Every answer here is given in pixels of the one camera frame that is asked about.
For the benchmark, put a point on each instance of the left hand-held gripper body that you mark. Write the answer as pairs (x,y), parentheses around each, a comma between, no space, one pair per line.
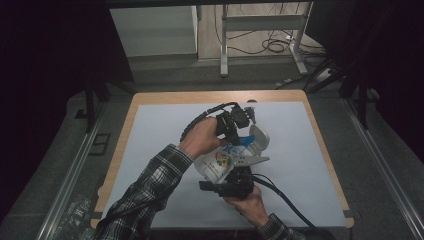
(235,120)

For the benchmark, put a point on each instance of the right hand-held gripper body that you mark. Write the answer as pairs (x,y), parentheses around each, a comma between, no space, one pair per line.
(240,181)

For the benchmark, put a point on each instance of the blue and white milk pouch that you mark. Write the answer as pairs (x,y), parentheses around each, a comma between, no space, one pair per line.
(218,163)

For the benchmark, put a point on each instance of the person's right hand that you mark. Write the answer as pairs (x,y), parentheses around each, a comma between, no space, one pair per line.
(248,208)

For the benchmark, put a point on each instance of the person's left hand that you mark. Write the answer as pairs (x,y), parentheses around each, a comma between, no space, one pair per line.
(201,138)

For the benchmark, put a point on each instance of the wooden table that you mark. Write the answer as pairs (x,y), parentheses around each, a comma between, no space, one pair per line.
(213,96)

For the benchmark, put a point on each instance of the white table mat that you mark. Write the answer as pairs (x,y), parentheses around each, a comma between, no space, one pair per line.
(160,126)

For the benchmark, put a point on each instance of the white power strip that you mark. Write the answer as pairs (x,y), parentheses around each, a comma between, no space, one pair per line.
(323,75)

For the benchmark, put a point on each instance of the white cabinet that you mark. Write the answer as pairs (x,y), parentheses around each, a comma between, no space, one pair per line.
(153,31)

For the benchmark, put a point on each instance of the black stand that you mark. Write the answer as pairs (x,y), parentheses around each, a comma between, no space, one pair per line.
(90,100)
(353,86)

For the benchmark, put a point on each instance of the clear plastic bag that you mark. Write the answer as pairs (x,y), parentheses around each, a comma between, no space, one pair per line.
(75,216)

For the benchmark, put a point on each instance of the white metal desk frame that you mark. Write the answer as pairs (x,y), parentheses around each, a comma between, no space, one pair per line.
(263,23)

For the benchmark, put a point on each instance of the black floor frame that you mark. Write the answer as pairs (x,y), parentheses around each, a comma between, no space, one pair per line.
(100,144)

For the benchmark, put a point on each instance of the aluminium rail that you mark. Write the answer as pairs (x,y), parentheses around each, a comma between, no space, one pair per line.
(71,176)
(383,166)

